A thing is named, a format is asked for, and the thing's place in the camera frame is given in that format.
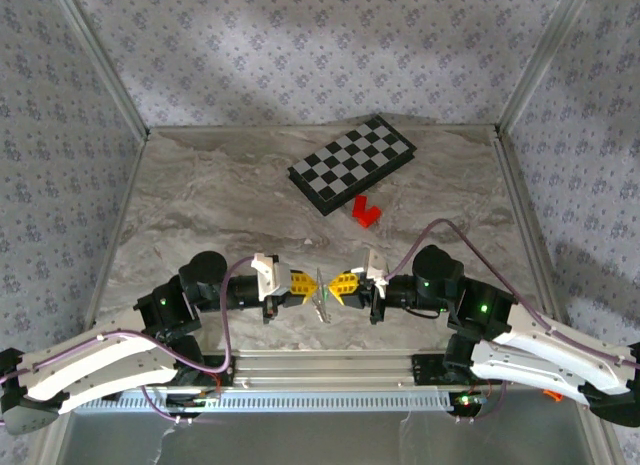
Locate red plastic block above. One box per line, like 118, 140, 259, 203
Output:
350, 194, 383, 230

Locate black and grey chessboard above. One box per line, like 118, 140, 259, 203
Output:
287, 113, 418, 218

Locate small circuit board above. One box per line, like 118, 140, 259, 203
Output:
166, 390, 222, 410
455, 390, 490, 410

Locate grey metal sheet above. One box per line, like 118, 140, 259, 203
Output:
58, 399, 601, 465

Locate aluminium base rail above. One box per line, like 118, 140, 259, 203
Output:
233, 349, 417, 387

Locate aluminium side frame rail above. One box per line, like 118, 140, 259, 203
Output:
492, 127, 621, 465
29, 131, 152, 465

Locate grey slotted cable duct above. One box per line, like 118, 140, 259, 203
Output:
73, 386, 455, 415

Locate purple cable loop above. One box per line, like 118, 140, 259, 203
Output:
139, 383, 195, 426
451, 379, 507, 425

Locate aluminium frame post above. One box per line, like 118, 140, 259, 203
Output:
497, 0, 589, 135
47, 0, 151, 139

